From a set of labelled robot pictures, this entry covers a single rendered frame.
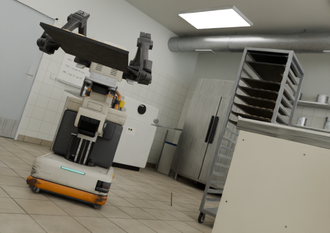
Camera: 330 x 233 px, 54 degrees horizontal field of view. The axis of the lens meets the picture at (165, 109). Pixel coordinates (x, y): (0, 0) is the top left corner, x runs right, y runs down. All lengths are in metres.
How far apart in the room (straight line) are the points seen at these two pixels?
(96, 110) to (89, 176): 0.53
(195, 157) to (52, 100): 2.71
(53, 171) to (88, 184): 0.28
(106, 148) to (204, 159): 3.19
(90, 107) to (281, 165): 1.65
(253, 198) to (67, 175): 1.54
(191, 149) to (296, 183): 4.64
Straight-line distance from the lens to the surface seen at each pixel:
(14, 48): 5.52
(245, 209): 1.60
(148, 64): 1.92
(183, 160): 6.12
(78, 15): 2.34
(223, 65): 7.37
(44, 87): 5.68
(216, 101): 5.96
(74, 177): 2.64
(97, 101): 2.66
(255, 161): 1.59
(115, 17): 6.35
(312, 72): 6.36
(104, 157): 2.93
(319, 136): 1.51
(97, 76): 2.66
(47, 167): 2.66
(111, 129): 2.75
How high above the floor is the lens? 0.68
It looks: 5 degrees up
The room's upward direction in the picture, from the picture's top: 17 degrees clockwise
